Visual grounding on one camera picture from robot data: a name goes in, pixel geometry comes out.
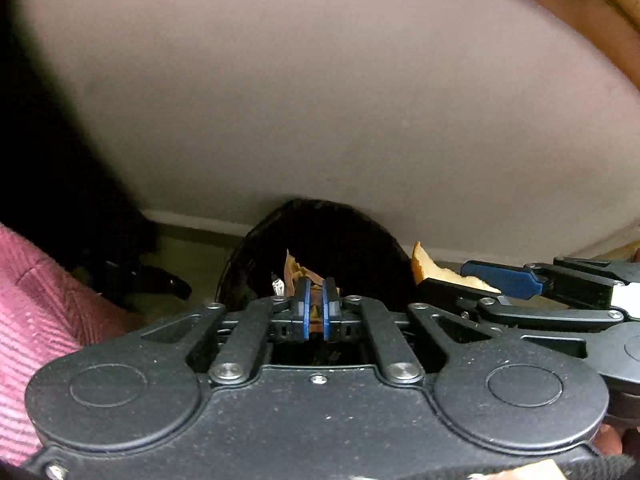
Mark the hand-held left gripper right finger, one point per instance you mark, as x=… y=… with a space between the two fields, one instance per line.
x=328 y=310

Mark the black furniture leg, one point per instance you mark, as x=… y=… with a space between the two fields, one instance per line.
x=160 y=282

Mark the brown dried orange peel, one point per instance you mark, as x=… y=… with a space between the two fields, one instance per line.
x=294 y=267

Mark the pink woven cloth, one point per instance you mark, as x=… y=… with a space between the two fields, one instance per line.
x=40 y=320

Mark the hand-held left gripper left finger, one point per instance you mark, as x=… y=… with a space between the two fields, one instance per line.
x=301 y=310

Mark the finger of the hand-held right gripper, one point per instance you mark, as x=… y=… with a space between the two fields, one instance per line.
x=550 y=316
x=505 y=280

